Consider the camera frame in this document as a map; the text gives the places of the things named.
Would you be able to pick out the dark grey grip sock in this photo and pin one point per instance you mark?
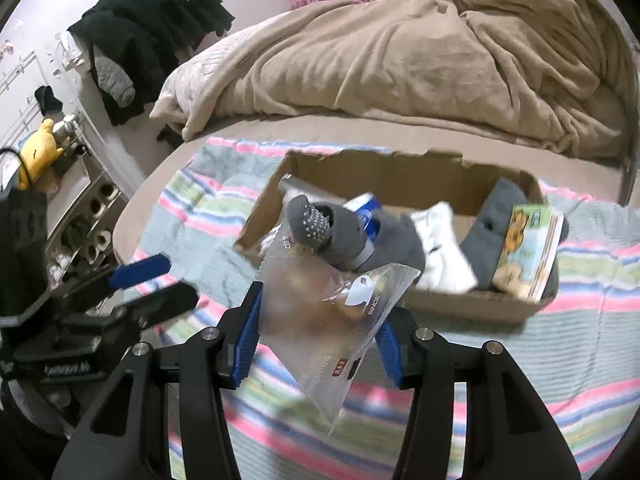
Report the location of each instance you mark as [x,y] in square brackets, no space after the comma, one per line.
[336,235]

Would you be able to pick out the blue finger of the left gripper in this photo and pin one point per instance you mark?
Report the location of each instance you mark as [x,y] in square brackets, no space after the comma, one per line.
[128,276]
[160,306]

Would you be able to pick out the open cardboard box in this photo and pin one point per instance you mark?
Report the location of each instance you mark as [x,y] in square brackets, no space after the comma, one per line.
[403,184]

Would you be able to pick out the blue tissue pack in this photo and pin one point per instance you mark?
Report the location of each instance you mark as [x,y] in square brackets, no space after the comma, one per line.
[364,205]

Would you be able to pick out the white floral quilt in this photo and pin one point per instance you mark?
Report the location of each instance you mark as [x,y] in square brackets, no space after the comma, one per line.
[180,103]

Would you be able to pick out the white socks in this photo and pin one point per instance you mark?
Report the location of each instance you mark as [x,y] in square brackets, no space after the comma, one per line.
[446,269]

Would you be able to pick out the pile of black clothes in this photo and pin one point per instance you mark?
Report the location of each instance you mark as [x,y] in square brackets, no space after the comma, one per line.
[133,46]

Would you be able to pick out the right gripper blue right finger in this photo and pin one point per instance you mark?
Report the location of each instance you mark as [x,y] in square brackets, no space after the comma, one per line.
[389,341]

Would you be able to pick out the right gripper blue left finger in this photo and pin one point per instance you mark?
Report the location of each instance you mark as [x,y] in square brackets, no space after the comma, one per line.
[245,334]

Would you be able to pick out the cartoon tissue pack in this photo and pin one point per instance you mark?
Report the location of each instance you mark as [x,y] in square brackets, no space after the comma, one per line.
[528,253]

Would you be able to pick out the grey knitted gloves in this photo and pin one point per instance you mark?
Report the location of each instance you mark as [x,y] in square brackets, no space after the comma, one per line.
[483,244]

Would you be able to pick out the beige fleece blanket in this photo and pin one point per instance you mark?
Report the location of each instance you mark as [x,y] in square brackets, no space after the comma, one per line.
[555,74]

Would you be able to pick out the yellow plush toy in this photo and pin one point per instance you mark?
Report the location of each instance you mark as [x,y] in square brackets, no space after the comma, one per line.
[38,152]

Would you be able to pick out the clear plastic zip bag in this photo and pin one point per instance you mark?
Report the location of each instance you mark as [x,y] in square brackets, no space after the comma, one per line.
[319,321]

